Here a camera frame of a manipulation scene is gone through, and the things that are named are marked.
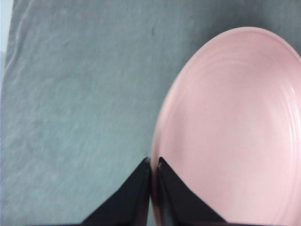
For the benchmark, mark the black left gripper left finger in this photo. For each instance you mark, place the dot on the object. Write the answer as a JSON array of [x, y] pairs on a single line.
[[127, 204]]

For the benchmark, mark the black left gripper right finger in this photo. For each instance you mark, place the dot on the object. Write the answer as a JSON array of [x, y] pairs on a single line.
[[181, 202]]

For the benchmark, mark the pink plate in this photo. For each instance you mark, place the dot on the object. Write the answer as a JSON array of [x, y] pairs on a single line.
[[230, 117]]

